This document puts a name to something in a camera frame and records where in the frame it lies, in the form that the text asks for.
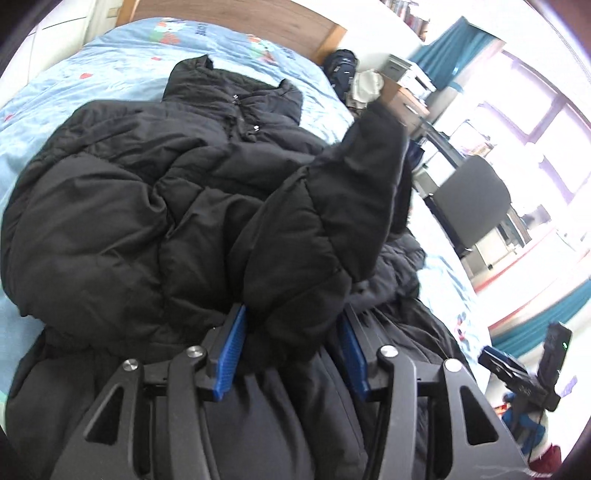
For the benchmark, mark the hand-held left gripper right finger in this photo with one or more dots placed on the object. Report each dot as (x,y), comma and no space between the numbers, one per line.
(353,360)

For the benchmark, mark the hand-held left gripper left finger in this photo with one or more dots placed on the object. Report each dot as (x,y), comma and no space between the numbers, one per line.
(231,355)

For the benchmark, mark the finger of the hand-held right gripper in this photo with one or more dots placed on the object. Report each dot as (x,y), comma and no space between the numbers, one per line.
(501,360)

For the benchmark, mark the black puffer jacket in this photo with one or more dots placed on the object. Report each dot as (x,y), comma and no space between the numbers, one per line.
(184,207)

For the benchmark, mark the teal curtain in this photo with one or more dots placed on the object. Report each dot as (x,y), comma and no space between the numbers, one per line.
(448,55)
(512,344)

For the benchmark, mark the grey upholstered chair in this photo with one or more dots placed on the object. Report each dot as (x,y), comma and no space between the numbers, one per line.
(475,198)

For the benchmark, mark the dark blue tote bag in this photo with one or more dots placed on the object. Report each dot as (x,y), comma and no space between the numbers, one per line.
(415,154)

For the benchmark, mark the glass desk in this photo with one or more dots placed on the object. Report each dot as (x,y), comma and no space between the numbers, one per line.
(441,138)

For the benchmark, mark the wooden dresser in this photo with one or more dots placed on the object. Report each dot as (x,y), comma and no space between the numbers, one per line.
(401,99)

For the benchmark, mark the beige crumpled cloth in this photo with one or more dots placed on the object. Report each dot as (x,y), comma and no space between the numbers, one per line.
(367,85)

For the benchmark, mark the white printer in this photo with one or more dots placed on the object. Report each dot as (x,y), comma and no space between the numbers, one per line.
(420,79)

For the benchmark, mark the black backpack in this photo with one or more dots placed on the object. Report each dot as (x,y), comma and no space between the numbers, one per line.
(341,69)

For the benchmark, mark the grey storage box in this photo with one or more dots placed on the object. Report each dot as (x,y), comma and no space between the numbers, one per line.
(397,64)

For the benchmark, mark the bed with light blue sheet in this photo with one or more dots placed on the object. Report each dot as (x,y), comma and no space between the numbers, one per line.
(115,60)

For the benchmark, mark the wooden headboard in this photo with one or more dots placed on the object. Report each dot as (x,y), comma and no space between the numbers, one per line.
(231,18)

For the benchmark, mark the row of books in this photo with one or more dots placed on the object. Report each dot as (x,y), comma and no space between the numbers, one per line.
(413,16)

